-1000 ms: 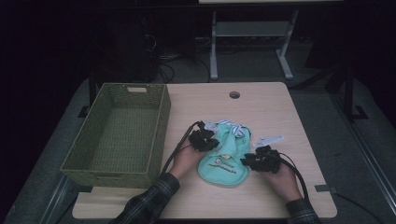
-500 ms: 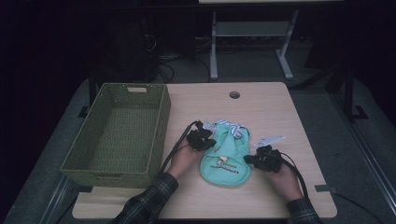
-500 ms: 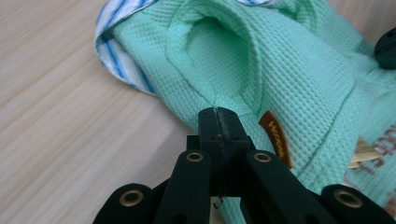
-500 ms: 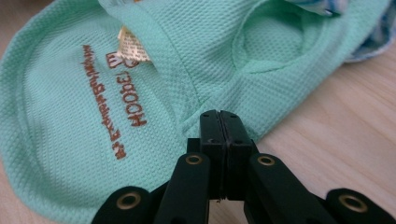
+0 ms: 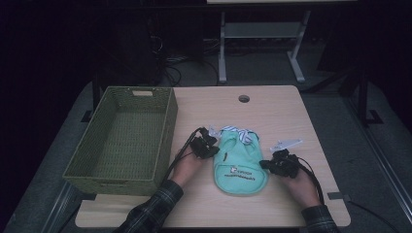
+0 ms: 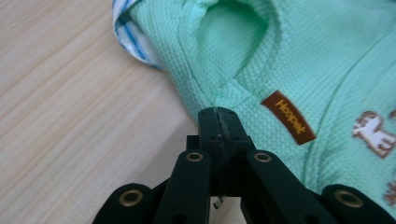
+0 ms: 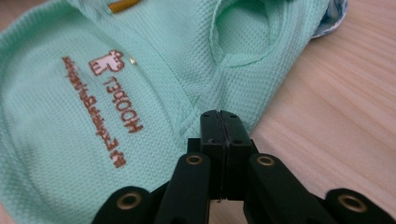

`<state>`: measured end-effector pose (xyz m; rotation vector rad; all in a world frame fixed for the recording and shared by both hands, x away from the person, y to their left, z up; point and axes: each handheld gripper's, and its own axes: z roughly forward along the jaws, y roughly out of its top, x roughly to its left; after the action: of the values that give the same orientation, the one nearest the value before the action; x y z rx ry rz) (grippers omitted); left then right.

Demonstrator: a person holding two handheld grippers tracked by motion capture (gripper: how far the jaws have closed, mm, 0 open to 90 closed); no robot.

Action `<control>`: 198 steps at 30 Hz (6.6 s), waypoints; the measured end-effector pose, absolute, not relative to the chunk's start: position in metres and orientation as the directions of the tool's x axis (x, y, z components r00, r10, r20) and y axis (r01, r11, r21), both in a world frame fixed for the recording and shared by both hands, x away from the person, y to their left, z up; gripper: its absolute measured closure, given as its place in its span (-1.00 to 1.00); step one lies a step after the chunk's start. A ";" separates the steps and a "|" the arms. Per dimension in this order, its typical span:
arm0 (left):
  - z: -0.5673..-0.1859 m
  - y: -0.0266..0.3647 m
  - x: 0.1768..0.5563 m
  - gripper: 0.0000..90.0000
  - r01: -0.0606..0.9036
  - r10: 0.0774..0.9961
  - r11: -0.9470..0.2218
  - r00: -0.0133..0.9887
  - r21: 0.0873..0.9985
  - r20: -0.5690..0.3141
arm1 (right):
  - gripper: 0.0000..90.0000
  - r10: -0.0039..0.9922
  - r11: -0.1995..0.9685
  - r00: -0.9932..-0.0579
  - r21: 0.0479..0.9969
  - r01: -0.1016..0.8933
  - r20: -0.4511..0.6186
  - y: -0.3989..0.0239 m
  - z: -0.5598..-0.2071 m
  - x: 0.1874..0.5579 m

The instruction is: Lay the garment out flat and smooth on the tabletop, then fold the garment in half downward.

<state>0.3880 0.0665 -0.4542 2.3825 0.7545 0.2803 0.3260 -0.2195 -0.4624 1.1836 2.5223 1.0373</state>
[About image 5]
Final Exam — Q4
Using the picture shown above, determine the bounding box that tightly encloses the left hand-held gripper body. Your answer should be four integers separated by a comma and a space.
189, 125, 223, 160

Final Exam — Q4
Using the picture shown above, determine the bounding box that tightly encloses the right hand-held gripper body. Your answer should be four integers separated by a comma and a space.
269, 139, 303, 179

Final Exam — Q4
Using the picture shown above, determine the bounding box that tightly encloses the mint green pet shirt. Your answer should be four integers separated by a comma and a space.
213, 125, 270, 197

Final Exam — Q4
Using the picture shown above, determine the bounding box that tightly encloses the green woven basket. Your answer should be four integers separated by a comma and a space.
62, 85, 179, 197

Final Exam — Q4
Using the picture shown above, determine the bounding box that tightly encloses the person's left hand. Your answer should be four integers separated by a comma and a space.
170, 149, 208, 188

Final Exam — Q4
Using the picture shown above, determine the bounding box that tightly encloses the person's right hand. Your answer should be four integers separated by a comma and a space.
286, 168, 322, 209

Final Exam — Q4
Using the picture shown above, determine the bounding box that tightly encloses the dark metal stand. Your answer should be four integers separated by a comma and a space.
300, 64, 385, 128

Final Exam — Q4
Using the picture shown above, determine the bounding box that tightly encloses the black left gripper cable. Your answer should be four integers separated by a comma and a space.
161, 127, 203, 185

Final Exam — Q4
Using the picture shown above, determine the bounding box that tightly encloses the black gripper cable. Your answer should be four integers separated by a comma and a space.
297, 156, 326, 205
161, 127, 203, 185

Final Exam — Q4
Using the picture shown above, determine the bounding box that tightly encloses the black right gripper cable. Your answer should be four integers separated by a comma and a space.
297, 156, 326, 205

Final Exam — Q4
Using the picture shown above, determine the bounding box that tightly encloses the grey table edge bracket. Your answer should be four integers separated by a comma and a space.
326, 191, 352, 202

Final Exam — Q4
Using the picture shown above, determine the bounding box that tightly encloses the bundle of floor cables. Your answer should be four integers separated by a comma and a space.
152, 35, 222, 87

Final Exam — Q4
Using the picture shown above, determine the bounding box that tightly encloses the aluminium floor rail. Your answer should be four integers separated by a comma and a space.
343, 96, 412, 224

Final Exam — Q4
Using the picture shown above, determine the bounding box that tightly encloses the thin black floor cable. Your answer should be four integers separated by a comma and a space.
348, 200, 402, 233

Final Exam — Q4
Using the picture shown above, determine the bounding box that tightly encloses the white metal table frame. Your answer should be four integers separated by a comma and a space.
218, 11, 312, 83

